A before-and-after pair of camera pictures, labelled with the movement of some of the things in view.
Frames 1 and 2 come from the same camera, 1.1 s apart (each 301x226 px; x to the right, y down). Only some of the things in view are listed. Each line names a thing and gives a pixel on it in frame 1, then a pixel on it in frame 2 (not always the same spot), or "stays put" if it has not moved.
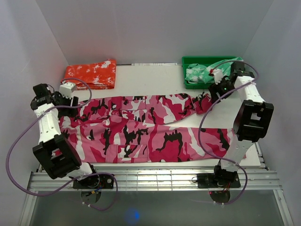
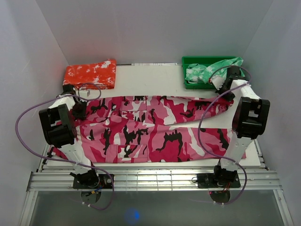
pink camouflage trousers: x=141 y=128 stays put
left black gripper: x=69 y=112 → x=81 y=116
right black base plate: x=208 y=181 stays put
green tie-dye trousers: x=194 y=72 stays put
